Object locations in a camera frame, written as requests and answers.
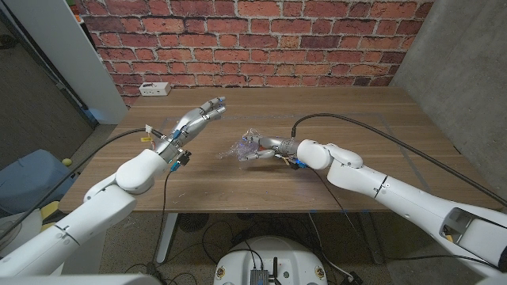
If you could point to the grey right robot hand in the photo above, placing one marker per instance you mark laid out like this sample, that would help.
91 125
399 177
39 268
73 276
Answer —
281 144

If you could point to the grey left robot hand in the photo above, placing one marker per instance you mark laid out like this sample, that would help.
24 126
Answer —
186 126

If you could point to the clear plastic wrap sheet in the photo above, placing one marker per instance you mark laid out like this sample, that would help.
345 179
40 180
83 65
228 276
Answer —
237 150

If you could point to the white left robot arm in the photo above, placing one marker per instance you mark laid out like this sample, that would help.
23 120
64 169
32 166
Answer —
99 210

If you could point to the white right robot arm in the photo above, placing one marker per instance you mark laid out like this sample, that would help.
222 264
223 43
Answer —
396 194

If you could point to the white power strip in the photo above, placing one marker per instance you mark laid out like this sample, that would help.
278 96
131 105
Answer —
154 89

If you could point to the black floor fan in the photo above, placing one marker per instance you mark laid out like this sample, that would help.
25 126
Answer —
192 221

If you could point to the brick print backdrop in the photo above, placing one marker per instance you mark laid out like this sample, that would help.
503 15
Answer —
253 39

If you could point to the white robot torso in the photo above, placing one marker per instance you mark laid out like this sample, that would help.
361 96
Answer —
285 257

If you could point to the metal table leg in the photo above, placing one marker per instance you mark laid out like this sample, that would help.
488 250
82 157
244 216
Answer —
168 241
372 241

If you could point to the small yellow-green ball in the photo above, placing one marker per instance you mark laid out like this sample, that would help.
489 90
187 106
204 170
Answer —
67 162

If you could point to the grey electronics box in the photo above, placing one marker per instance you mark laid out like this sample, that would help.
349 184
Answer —
259 278

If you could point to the white upright panel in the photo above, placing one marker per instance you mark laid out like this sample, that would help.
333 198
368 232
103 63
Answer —
67 51

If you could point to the yellow black foot pedal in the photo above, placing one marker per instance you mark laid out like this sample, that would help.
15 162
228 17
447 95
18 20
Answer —
49 209

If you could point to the blue plastic bin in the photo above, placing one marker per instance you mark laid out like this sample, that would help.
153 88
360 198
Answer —
27 178

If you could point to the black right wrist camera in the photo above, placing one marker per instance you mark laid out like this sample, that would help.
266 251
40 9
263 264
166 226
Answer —
298 164

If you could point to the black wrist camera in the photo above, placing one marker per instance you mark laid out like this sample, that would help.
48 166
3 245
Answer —
298 164
184 157

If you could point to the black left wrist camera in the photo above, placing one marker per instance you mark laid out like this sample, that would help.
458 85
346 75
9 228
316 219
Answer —
184 157

